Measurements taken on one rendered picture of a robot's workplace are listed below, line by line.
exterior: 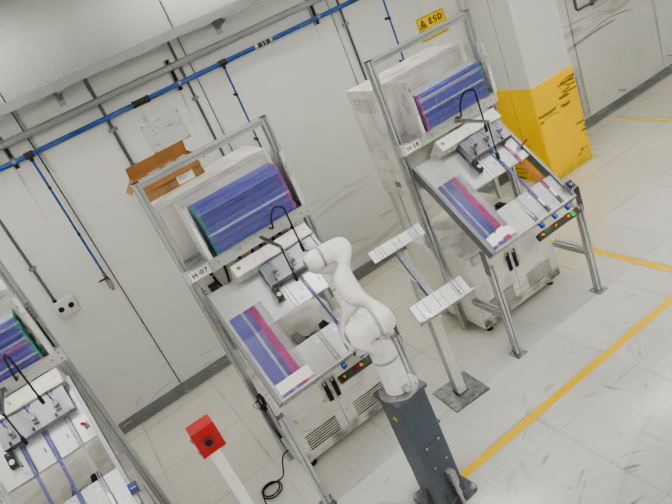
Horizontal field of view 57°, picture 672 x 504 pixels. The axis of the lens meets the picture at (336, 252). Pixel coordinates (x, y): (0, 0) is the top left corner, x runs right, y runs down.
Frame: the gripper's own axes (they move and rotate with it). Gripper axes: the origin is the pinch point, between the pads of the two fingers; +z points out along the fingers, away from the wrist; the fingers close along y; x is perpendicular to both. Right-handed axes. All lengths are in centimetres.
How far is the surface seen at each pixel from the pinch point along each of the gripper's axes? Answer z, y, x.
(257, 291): 2, -24, 60
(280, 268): -4, -8, 62
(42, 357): -17, -128, 82
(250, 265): -6, -20, 72
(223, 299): 2, -41, 67
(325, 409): 54, -23, -3
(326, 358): 2.5, -16.0, 8.3
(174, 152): -18, -19, 151
